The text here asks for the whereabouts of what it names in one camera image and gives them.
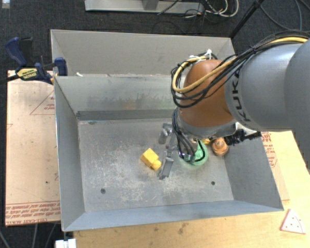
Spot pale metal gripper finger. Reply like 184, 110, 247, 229
158, 151, 175, 181
158, 122, 173, 145

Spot yellow toy block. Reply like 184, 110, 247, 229
140, 148, 162, 171

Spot grey metal bin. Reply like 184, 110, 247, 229
50, 29, 285, 233

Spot orange toy fruit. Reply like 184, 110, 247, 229
211, 137, 229, 157

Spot brown cardboard board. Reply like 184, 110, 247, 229
5, 70, 291, 227

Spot white triangular pad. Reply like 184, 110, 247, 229
280, 208, 306, 235

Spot green ring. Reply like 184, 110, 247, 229
179, 138, 209, 166

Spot black cylinder on white bracket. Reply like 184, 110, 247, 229
223, 122, 262, 147

